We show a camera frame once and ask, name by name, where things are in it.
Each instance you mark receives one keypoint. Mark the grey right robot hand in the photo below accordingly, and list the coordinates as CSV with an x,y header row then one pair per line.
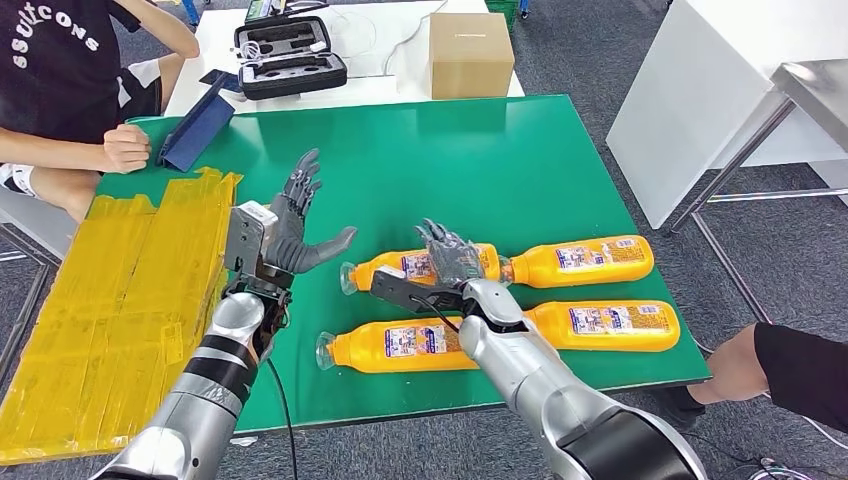
x,y
454,262

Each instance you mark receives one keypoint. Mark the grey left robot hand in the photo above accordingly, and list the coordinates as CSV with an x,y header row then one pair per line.
x,y
288,238

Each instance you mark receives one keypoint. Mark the orange detergent bottle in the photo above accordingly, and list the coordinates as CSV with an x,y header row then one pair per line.
x,y
616,341
596,273
378,272
371,358

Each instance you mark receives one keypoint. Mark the person's right forearm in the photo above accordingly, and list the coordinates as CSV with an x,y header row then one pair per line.
x,y
53,151

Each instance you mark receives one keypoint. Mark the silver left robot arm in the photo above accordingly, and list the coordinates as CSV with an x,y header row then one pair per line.
x,y
218,371

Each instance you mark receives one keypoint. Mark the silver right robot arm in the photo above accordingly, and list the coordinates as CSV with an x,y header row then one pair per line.
x,y
543,384

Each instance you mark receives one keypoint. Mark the person's left forearm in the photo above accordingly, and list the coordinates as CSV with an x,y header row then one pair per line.
x,y
166,30

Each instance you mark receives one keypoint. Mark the dark blue folding case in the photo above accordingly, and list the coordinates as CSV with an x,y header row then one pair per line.
x,y
195,129

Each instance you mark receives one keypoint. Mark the open black hard case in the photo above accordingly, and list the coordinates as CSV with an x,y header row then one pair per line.
x,y
291,79

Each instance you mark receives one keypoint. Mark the dark phone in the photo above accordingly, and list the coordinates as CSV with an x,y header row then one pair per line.
x,y
222,79

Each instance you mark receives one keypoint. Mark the person's right hand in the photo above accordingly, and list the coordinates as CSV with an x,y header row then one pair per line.
x,y
126,149

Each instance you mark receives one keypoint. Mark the white adapter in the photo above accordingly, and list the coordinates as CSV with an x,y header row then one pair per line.
x,y
318,46

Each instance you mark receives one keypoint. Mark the brown cardboard box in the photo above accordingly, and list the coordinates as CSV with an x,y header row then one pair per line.
x,y
470,60

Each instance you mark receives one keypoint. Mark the white paper scrap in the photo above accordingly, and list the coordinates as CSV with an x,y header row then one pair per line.
x,y
242,440

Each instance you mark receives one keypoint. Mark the yellow taped sheet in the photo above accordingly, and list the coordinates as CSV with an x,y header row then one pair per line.
x,y
86,318

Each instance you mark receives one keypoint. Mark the green screen device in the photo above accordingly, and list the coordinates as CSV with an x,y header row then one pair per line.
x,y
262,8

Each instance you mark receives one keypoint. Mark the green crate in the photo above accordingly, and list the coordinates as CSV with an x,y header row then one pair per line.
x,y
503,10

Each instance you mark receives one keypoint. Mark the grey metal stool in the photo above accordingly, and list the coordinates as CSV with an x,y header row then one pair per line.
x,y
30,222

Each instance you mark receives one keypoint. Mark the person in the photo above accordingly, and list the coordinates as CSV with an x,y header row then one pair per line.
x,y
53,79
802,371

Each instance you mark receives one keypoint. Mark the large white panel table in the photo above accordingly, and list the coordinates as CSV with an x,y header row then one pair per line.
x,y
689,99

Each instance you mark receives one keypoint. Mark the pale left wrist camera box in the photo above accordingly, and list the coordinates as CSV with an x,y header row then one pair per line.
x,y
245,238

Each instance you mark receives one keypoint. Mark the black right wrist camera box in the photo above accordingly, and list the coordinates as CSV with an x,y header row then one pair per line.
x,y
411,295

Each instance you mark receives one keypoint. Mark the blue metal frame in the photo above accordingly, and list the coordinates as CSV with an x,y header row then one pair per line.
x,y
191,8

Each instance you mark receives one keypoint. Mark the steel frame table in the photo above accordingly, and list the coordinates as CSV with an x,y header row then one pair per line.
x,y
815,86

